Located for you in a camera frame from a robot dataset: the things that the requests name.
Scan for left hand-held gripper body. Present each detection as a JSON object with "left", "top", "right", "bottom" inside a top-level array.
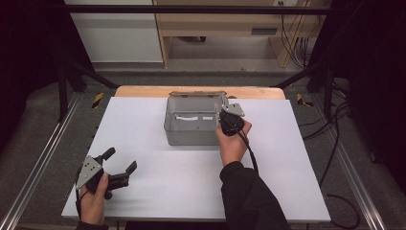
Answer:
[{"left": 75, "top": 155, "right": 130, "bottom": 201}]

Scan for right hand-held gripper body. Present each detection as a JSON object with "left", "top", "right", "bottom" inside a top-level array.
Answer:
[{"left": 217, "top": 103, "right": 246, "bottom": 137}]

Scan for grey translucent plastic box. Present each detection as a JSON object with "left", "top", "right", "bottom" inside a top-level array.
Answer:
[{"left": 163, "top": 90, "right": 232, "bottom": 147}]

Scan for person's right hand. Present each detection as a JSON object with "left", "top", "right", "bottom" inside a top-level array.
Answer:
[{"left": 214, "top": 120, "right": 253, "bottom": 168}]

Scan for person's left hand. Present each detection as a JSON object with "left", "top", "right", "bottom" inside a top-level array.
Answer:
[{"left": 79, "top": 172, "right": 110, "bottom": 226}]

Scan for black metal stand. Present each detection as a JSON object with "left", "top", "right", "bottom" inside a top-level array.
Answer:
[
  {"left": 56, "top": 59, "right": 120, "bottom": 123},
  {"left": 273, "top": 60, "right": 337, "bottom": 121}
]

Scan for wooden desk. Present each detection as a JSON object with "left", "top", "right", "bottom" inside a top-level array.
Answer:
[{"left": 152, "top": 0, "right": 324, "bottom": 69}]

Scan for white cabinet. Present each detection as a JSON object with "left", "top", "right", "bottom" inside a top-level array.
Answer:
[{"left": 64, "top": 0, "right": 164, "bottom": 63}]

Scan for dark curtain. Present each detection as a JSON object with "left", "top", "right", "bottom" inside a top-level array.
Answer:
[
  {"left": 307, "top": 0, "right": 406, "bottom": 196},
  {"left": 0, "top": 0, "right": 95, "bottom": 152}
]

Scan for left hand-held gripper cable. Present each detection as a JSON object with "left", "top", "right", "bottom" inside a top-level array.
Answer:
[{"left": 75, "top": 186, "right": 84, "bottom": 219}]

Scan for hand-held gripper cable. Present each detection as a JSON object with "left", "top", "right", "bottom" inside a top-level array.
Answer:
[
  {"left": 75, "top": 186, "right": 84, "bottom": 219},
  {"left": 219, "top": 111, "right": 260, "bottom": 176}
]

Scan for right hand-held gripper cable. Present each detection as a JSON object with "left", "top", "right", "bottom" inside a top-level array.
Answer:
[{"left": 219, "top": 111, "right": 260, "bottom": 176}]

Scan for aluminium rail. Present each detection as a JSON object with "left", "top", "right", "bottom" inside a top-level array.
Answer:
[
  {"left": 309, "top": 95, "right": 388, "bottom": 230},
  {"left": 0, "top": 92, "right": 81, "bottom": 230}
]

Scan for hanging black cables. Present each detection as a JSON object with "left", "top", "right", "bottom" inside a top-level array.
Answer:
[{"left": 278, "top": 1, "right": 320, "bottom": 69}]

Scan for black floor cables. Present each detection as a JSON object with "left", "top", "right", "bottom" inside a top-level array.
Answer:
[{"left": 301, "top": 80, "right": 362, "bottom": 230}]

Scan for black horizontal frame bar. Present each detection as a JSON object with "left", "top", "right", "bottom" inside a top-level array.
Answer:
[{"left": 63, "top": 4, "right": 334, "bottom": 15}]

